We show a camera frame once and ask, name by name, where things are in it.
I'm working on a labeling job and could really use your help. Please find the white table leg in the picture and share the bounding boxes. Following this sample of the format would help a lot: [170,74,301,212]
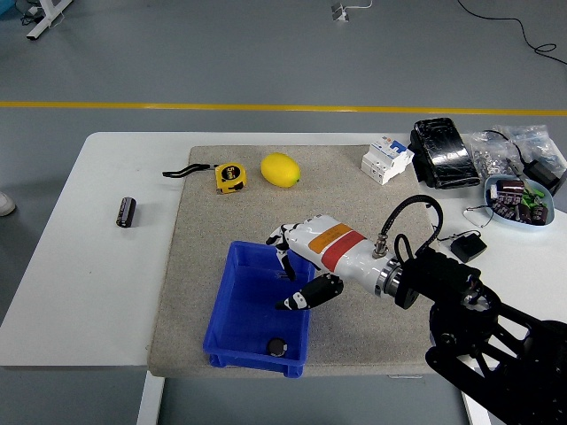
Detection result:
[462,391,492,425]
[136,370,166,425]

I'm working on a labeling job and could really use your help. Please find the light blue bowl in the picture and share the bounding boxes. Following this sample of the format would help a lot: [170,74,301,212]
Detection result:
[483,174,556,229]

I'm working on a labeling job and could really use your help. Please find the dark cylindrical battery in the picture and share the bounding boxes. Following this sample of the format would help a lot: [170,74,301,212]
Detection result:
[266,336,289,358]
[115,197,137,229]

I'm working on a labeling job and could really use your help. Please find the clear bag of metal nuts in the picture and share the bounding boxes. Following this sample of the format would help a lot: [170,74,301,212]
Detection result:
[464,130,524,179]

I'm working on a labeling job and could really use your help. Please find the small black charger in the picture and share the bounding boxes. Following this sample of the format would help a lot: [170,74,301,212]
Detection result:
[436,232,487,263]

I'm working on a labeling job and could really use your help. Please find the yellow lemon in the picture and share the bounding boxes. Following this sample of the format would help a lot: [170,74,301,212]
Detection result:
[260,151,301,189]

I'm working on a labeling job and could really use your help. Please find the blue plastic box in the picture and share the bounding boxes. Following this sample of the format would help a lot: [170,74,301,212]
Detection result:
[202,240,318,380]

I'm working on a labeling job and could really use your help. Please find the large dark capacitor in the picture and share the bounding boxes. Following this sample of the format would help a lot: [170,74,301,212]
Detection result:
[494,177,526,196]

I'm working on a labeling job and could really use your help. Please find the thin black wire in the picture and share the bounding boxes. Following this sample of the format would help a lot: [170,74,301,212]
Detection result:
[463,204,495,229]

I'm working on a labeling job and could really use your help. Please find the green plastic clips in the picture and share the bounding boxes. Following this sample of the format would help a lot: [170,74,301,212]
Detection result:
[521,187,547,207]

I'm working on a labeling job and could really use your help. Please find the black power adapter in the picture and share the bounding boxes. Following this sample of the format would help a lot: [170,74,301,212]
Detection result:
[522,158,567,196]

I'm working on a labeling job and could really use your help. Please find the yellow tape measure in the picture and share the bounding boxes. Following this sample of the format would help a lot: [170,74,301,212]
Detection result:
[161,162,248,195]

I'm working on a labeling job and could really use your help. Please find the grey-brown mat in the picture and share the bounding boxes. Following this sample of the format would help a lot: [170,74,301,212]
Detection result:
[146,144,444,378]

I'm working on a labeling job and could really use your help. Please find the black floor cable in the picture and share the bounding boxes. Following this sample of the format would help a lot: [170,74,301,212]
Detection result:
[455,0,567,67]

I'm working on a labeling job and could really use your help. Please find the white desk frame leg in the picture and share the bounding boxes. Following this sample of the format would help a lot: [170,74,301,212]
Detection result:
[25,0,74,42]

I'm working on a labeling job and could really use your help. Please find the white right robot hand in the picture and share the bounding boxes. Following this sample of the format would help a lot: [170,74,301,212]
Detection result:
[264,213,393,312]

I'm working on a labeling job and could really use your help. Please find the black wrapped box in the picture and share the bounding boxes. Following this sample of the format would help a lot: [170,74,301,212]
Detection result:
[408,117,483,190]

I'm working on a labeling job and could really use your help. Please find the white circuit breaker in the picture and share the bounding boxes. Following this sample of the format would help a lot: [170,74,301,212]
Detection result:
[360,135,416,186]

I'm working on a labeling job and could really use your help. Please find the clear bag of screws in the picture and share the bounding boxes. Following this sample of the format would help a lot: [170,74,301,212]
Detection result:
[493,123,555,166]

